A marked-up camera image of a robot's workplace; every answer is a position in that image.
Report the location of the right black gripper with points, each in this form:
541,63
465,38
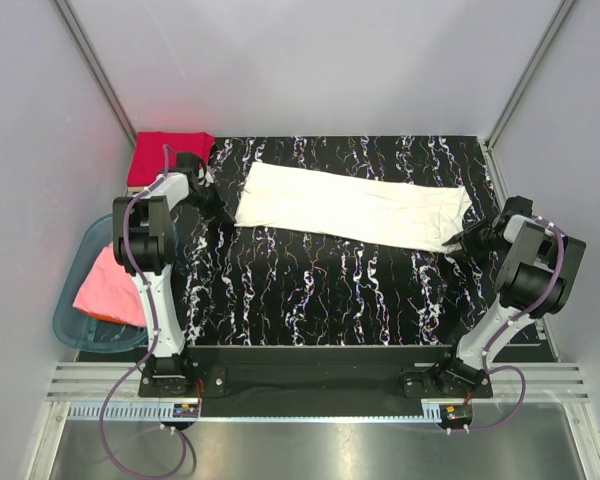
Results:
466,237

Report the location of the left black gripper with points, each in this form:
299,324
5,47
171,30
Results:
218,214

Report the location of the white t shirt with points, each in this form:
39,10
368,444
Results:
393,214

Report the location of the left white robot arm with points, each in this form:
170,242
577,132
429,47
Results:
144,244

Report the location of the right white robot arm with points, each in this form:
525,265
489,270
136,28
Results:
535,279

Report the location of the black marble pattern mat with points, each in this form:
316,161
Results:
271,287

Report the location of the folded red t shirt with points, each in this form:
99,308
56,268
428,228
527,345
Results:
149,154

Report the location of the pink t shirt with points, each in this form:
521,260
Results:
109,290

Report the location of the orange garment in basket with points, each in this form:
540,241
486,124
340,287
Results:
104,318

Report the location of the teal plastic basket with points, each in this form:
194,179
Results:
78,330

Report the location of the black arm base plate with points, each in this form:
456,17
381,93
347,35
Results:
341,376

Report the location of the grey slotted cable duct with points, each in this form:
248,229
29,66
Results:
411,412

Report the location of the right aluminium frame post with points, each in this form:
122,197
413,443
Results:
557,22

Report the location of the aluminium frame post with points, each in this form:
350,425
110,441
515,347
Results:
89,56
557,22

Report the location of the left aluminium frame post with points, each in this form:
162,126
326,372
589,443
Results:
89,56

